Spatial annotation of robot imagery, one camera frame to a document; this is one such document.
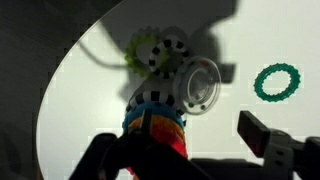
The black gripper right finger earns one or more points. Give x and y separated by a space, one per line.
255 135

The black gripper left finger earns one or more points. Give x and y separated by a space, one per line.
100 156

